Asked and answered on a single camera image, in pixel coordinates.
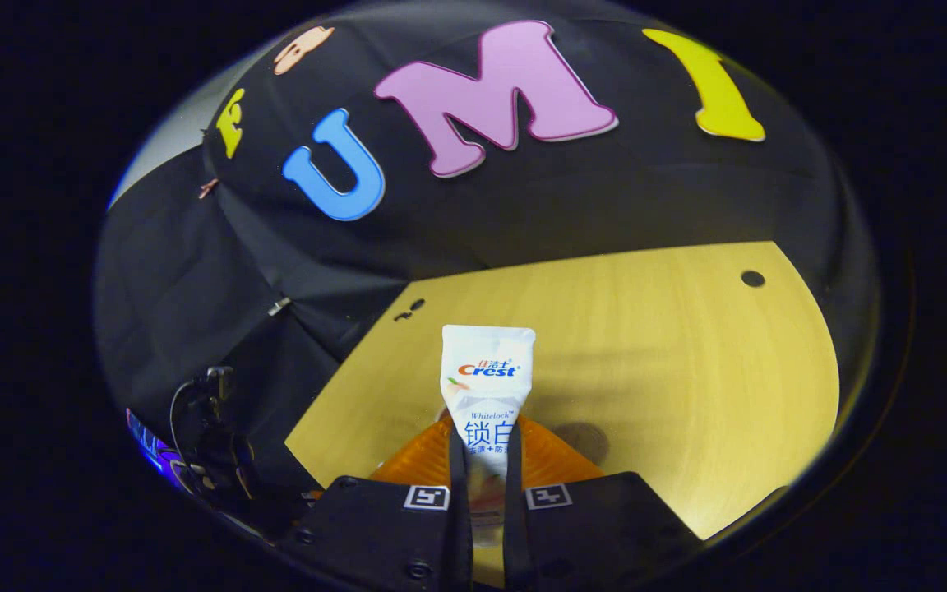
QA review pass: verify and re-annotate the black backdrop cloth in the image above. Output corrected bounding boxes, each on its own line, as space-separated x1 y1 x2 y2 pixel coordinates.
95 0 881 511

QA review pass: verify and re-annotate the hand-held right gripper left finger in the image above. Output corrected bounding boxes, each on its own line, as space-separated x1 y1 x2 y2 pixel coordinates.
280 411 474 592

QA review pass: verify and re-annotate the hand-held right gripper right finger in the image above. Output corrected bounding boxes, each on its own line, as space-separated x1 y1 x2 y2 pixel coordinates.
502 415 704 592

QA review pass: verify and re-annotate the white toothpaste tube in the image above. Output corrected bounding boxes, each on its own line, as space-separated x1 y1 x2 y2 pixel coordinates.
439 323 537 548

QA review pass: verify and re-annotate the wooden desktop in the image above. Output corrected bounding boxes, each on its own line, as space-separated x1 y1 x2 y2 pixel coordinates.
284 241 841 589

